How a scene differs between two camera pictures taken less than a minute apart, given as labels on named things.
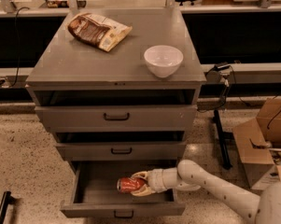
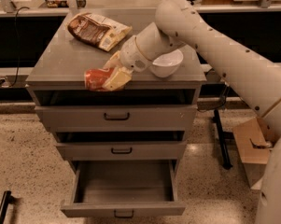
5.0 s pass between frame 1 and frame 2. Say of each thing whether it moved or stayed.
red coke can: moved
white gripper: moved
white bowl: stayed
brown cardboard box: stayed
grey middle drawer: stayed
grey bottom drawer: stayed
